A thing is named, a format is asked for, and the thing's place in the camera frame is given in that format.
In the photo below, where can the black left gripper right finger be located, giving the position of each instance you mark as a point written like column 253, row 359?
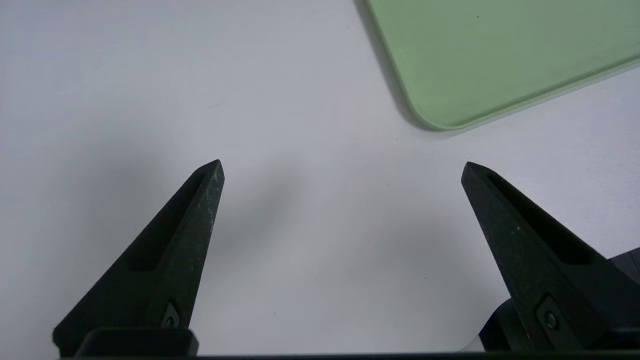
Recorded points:
column 540, row 270

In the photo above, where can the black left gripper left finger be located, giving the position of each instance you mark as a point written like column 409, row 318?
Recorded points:
column 165, row 260

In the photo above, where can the black robot chassis part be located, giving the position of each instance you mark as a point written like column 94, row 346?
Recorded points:
column 495, row 335

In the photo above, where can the light green plastic tray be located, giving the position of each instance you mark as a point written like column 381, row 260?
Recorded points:
column 500, row 55

